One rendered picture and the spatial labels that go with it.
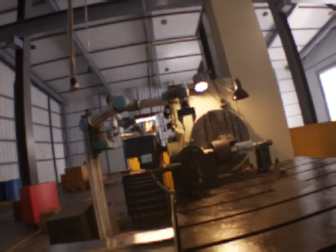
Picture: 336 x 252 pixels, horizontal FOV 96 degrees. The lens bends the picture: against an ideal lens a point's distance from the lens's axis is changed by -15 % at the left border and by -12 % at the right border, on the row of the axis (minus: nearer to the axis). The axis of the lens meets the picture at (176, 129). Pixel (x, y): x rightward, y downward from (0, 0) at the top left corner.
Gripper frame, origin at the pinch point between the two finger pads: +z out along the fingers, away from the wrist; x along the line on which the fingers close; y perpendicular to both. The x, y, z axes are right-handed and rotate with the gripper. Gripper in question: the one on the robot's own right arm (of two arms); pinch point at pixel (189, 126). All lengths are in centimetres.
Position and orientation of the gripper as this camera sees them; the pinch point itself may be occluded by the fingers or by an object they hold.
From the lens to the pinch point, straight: 122.1
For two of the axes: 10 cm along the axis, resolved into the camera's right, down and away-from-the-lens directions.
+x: -9.8, 1.9, 0.8
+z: 1.8, 9.8, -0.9
